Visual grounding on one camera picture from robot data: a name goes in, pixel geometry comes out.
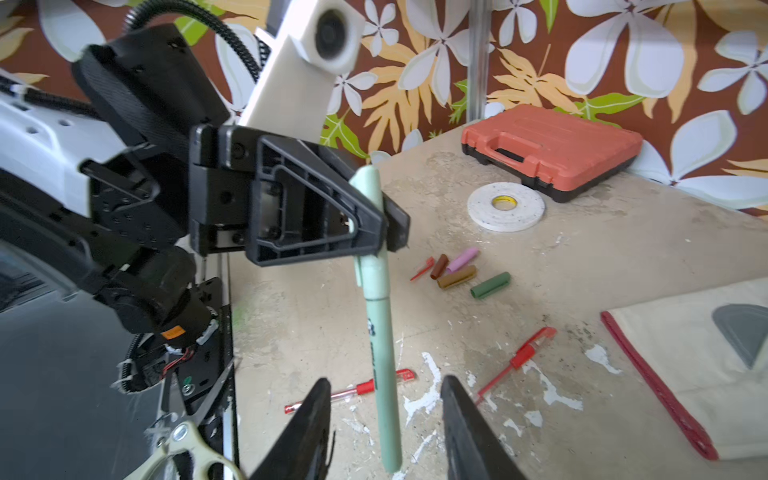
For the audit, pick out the dark green pen cap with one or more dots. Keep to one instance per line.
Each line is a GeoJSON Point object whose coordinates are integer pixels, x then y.
{"type": "Point", "coordinates": [491, 286]}

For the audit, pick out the red gel pen cap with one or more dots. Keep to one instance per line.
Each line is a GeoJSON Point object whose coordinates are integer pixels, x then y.
{"type": "Point", "coordinates": [425, 268]}

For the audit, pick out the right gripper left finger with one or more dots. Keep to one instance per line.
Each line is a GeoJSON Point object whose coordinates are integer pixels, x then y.
{"type": "Point", "coordinates": [305, 448]}

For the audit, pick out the light green pen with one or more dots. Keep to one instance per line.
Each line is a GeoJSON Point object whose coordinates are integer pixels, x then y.
{"type": "Point", "coordinates": [373, 277]}

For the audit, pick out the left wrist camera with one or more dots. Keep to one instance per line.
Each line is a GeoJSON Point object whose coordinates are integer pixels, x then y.
{"type": "Point", "coordinates": [316, 42]}

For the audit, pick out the white tape roll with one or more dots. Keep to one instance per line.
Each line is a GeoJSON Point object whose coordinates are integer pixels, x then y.
{"type": "Point", "coordinates": [505, 207]}

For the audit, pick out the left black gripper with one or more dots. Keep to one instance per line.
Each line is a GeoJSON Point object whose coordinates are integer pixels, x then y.
{"type": "Point", "coordinates": [292, 204]}

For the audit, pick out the brown marker cap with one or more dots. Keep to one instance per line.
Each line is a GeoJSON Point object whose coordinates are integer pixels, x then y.
{"type": "Point", "coordinates": [439, 267]}

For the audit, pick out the beige work glove far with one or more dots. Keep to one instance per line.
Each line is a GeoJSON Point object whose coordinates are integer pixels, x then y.
{"type": "Point", "coordinates": [704, 356]}

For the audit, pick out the red plastic tool case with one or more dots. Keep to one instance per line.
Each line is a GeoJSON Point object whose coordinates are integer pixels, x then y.
{"type": "Point", "coordinates": [557, 154]}

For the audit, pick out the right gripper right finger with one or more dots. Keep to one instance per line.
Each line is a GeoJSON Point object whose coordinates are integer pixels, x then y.
{"type": "Point", "coordinates": [472, 449]}

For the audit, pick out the red gel pen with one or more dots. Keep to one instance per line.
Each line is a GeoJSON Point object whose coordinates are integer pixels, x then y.
{"type": "Point", "coordinates": [360, 389]}
{"type": "Point", "coordinates": [524, 354]}

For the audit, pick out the brown pen cap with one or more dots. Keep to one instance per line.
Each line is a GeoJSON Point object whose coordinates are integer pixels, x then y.
{"type": "Point", "coordinates": [453, 279]}

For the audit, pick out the pink pen cap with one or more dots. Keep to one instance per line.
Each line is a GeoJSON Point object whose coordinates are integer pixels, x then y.
{"type": "Point", "coordinates": [462, 260]}

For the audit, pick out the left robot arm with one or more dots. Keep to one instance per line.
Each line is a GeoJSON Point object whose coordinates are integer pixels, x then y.
{"type": "Point", "coordinates": [94, 194]}

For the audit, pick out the white handled scissors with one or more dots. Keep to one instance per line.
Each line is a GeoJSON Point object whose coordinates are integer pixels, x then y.
{"type": "Point", "coordinates": [182, 436]}

